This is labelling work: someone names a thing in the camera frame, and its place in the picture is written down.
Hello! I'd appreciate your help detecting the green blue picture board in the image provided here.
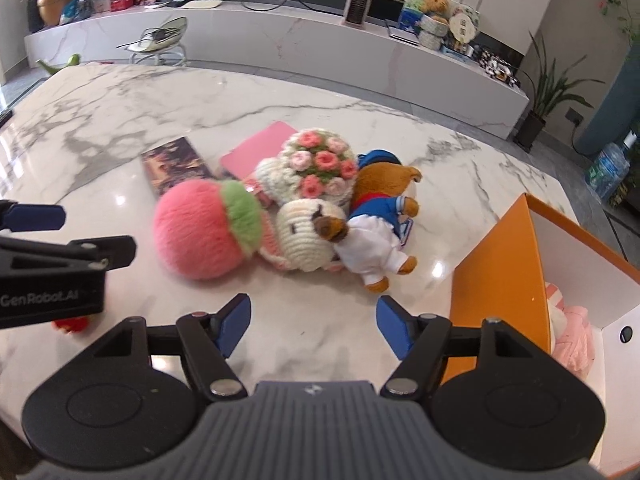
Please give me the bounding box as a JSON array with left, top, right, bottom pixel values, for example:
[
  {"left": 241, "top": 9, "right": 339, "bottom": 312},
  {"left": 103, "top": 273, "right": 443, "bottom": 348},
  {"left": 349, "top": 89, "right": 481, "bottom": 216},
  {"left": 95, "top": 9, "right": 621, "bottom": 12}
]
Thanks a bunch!
[{"left": 400, "top": 0, "right": 436, "bottom": 32}]

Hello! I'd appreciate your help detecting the brown teddy bear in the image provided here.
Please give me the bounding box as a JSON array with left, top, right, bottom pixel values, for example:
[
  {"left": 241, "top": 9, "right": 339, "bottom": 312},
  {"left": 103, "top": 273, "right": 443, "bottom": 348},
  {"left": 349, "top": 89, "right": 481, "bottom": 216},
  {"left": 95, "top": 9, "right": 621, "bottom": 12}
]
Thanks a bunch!
[{"left": 419, "top": 0, "right": 450, "bottom": 26}]

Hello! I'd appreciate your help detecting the pink strawberry plush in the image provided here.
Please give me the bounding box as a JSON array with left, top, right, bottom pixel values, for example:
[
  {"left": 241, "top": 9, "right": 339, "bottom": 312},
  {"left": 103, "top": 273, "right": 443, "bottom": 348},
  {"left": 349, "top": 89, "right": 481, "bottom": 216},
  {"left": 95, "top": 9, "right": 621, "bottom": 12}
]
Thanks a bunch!
[{"left": 153, "top": 180, "right": 264, "bottom": 281}]

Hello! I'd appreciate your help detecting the gold vase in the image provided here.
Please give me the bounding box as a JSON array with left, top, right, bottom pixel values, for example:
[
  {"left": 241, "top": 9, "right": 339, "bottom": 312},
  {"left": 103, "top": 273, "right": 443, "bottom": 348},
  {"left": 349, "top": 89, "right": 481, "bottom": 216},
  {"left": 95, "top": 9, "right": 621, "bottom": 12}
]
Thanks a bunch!
[{"left": 37, "top": 0, "right": 77, "bottom": 28}]

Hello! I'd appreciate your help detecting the white desk fan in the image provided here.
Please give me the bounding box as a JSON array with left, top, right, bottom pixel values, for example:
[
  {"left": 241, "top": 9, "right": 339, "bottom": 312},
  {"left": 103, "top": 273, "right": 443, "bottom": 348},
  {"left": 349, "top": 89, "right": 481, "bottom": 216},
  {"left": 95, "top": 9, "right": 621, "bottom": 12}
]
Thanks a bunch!
[{"left": 116, "top": 16, "right": 189, "bottom": 66}]

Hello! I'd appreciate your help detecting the brown bear plush sailor outfit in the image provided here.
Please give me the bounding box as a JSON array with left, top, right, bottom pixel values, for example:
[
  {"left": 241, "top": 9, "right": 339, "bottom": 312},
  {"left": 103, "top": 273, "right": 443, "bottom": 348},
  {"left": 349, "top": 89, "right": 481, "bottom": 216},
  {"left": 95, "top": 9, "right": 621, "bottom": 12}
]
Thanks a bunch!
[{"left": 332, "top": 149, "right": 424, "bottom": 295}]

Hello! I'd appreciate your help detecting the green toy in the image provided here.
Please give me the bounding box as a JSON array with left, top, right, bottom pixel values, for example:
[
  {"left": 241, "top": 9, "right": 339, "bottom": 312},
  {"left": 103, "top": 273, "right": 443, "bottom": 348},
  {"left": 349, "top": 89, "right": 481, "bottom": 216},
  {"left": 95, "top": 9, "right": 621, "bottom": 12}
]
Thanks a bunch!
[{"left": 37, "top": 53, "right": 82, "bottom": 74}]

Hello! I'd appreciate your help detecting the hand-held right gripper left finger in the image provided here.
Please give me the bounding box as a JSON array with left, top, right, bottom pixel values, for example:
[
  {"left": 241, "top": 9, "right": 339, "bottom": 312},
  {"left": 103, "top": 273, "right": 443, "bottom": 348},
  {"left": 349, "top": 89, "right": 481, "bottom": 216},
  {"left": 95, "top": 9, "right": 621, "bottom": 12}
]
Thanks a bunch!
[{"left": 100, "top": 293, "right": 252, "bottom": 402}]

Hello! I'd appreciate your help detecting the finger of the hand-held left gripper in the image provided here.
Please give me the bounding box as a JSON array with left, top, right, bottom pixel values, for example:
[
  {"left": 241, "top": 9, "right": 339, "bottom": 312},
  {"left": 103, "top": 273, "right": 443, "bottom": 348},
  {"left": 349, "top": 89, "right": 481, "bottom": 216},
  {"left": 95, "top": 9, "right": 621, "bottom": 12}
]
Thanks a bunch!
[
  {"left": 0, "top": 200, "right": 67, "bottom": 234},
  {"left": 0, "top": 235, "right": 137, "bottom": 271}
]

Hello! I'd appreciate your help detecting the black white toy vehicle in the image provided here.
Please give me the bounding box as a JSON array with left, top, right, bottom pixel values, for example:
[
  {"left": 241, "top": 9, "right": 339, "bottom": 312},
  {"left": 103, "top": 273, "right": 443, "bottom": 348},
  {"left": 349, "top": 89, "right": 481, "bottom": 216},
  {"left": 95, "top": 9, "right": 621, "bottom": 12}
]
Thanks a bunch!
[{"left": 472, "top": 45, "right": 519, "bottom": 87}]

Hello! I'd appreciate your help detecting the white marble media console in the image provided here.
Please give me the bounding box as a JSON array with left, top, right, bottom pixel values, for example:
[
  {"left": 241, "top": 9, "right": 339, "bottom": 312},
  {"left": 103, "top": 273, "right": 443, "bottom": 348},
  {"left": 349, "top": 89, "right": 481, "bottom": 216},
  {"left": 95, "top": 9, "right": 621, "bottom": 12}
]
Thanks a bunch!
[{"left": 24, "top": 0, "right": 530, "bottom": 141}]

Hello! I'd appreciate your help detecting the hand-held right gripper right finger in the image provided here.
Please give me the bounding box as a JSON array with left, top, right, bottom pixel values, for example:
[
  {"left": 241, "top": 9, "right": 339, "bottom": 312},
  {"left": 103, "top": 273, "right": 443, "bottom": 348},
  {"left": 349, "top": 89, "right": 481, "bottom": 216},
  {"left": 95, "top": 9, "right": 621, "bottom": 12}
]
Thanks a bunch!
[{"left": 376, "top": 296, "right": 531, "bottom": 402}]

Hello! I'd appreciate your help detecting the round paper fan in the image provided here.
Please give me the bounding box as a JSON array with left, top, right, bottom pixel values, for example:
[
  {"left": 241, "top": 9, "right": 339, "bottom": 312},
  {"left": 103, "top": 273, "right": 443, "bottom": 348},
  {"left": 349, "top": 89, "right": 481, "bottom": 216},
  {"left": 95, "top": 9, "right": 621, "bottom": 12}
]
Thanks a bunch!
[{"left": 448, "top": 4, "right": 481, "bottom": 44}]

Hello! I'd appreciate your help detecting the crochet flower bouquet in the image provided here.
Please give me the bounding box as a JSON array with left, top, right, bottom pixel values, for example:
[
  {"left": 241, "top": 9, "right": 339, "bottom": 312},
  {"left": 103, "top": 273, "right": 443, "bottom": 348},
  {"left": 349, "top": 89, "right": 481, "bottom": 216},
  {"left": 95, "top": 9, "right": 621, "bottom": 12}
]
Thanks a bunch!
[{"left": 255, "top": 129, "right": 359, "bottom": 207}]

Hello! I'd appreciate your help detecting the pink notebook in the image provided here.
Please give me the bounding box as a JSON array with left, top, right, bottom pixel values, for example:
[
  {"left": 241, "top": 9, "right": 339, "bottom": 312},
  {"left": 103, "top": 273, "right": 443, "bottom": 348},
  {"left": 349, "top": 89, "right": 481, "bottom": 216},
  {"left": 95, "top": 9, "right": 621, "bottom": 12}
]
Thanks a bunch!
[{"left": 219, "top": 121, "right": 301, "bottom": 182}]

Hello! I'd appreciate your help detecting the silver laptop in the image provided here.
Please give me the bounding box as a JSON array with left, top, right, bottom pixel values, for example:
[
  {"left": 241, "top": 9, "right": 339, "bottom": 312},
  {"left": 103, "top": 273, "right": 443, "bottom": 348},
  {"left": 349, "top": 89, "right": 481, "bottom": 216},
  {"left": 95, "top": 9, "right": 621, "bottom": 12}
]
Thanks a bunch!
[{"left": 387, "top": 19, "right": 420, "bottom": 47}]

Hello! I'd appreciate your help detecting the potted plant black pot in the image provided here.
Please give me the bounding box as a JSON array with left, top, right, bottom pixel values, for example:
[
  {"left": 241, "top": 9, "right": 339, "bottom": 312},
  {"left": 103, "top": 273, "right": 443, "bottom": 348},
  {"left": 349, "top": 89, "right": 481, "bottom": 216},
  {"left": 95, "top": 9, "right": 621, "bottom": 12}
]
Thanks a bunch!
[{"left": 512, "top": 30, "right": 596, "bottom": 154}]

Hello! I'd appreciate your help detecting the large water bottle with pump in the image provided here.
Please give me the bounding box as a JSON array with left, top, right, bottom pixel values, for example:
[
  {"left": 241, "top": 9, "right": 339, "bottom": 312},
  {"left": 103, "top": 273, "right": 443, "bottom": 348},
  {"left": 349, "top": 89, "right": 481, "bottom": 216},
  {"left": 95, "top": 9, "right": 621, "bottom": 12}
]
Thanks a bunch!
[{"left": 586, "top": 130, "right": 639, "bottom": 201}]

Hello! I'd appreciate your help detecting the white crochet dog head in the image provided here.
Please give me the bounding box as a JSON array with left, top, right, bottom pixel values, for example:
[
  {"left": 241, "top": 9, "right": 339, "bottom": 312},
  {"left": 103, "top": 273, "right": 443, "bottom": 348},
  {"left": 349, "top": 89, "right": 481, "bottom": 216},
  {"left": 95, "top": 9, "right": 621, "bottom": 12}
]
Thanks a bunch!
[{"left": 274, "top": 199, "right": 351, "bottom": 273}]

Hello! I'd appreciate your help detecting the small red toy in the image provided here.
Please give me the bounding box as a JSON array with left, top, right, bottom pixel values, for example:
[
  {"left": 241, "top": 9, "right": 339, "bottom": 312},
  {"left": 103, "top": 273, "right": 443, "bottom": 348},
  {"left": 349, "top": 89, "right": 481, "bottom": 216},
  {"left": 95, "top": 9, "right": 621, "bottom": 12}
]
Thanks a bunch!
[{"left": 50, "top": 316, "right": 91, "bottom": 335}]

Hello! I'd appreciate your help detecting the orange cardboard box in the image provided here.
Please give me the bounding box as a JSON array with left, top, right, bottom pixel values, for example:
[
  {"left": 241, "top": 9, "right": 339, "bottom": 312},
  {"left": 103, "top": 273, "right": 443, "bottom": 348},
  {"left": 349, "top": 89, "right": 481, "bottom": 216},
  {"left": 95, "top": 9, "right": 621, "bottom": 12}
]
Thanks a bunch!
[{"left": 448, "top": 192, "right": 640, "bottom": 478}]

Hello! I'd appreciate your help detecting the hanging vine plant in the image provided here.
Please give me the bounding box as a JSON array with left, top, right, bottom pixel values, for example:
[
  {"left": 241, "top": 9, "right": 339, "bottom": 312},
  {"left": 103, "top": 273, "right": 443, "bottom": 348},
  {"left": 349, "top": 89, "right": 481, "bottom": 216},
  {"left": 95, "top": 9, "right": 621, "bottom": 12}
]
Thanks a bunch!
[{"left": 584, "top": 0, "right": 640, "bottom": 47}]

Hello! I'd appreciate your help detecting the pink plush toy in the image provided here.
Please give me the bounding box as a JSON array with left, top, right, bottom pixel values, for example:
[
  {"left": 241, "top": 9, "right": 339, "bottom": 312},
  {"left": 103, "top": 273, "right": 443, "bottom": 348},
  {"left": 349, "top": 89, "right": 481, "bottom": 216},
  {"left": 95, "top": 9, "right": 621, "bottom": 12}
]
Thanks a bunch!
[{"left": 542, "top": 282, "right": 597, "bottom": 379}]

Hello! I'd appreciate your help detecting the dark printed card box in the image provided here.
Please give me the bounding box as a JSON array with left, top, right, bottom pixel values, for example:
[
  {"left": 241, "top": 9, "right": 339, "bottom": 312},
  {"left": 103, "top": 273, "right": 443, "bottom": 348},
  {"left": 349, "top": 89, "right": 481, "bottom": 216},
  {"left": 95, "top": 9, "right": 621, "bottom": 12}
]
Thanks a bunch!
[{"left": 141, "top": 137, "right": 217, "bottom": 196}]

